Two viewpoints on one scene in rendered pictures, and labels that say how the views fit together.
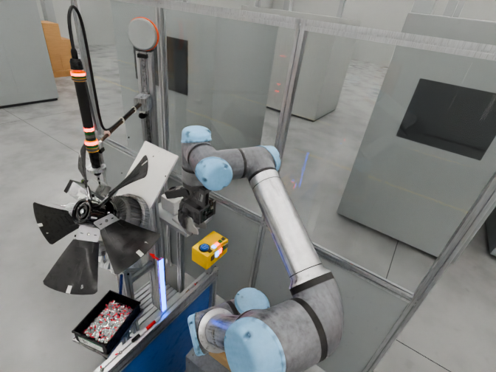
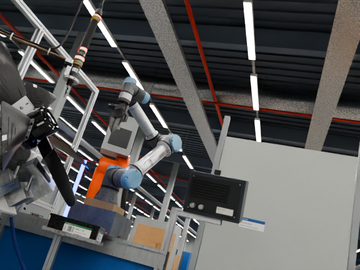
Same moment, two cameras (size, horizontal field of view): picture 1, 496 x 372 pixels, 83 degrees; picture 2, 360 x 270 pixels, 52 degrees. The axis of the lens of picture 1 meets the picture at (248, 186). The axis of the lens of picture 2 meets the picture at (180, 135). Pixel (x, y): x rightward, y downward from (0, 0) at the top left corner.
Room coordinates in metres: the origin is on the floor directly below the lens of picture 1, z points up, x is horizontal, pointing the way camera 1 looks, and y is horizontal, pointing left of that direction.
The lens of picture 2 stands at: (0.71, 2.23, 0.81)
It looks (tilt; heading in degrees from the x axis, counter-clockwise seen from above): 19 degrees up; 258
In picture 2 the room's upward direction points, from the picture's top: 16 degrees clockwise
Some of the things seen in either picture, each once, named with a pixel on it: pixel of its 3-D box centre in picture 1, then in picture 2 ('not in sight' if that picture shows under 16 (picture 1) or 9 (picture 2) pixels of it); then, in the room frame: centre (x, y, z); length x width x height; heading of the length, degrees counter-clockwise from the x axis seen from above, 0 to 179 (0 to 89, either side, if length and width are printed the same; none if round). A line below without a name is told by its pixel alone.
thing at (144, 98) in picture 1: (143, 102); not in sight; (1.56, 0.66, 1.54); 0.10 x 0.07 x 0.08; 5
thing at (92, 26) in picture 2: (85, 111); (87, 38); (0.93, 0.60, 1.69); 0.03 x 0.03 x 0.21
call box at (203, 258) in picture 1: (209, 250); not in sight; (1.01, 0.14, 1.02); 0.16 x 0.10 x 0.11; 150
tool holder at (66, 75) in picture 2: (95, 156); (72, 70); (0.94, 0.60, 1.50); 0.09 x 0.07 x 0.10; 5
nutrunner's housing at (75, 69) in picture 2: (86, 119); (85, 44); (0.93, 0.60, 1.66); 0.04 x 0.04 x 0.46
